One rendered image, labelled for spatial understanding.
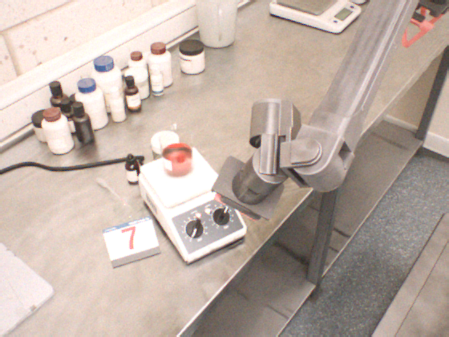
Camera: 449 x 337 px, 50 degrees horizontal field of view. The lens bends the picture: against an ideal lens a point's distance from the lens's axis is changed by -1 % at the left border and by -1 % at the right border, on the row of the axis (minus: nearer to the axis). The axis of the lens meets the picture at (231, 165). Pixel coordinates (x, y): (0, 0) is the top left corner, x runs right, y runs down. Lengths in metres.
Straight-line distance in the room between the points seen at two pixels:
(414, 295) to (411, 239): 0.63
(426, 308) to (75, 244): 0.89
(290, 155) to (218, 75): 0.76
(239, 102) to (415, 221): 1.06
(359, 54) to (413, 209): 1.48
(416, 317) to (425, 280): 0.13
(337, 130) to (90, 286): 0.51
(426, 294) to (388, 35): 0.86
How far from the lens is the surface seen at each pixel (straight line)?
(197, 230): 0.87
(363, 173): 2.08
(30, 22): 1.23
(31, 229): 1.02
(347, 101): 0.65
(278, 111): 0.69
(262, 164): 0.65
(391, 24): 0.71
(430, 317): 1.38
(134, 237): 0.92
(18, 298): 0.92
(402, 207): 2.11
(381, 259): 1.91
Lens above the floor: 1.48
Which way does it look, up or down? 43 degrees down
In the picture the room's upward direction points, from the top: straight up
